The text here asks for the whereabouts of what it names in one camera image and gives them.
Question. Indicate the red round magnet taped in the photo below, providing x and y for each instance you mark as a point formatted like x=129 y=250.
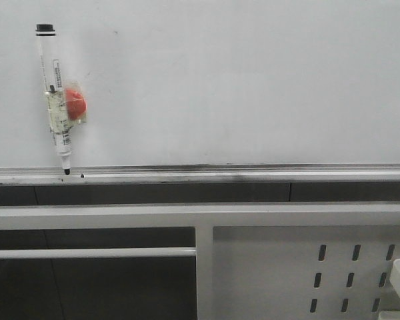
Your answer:
x=75 y=102

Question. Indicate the white whiteboard marker black tip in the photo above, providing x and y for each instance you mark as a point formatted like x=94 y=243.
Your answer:
x=59 y=123

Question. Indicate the white whiteboard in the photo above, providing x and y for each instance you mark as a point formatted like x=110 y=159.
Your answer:
x=207 y=82

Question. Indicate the white metal perforated frame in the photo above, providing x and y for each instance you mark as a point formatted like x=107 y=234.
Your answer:
x=199 y=261

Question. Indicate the aluminium whiteboard tray rail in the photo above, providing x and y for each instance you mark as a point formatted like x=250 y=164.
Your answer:
x=200 y=174

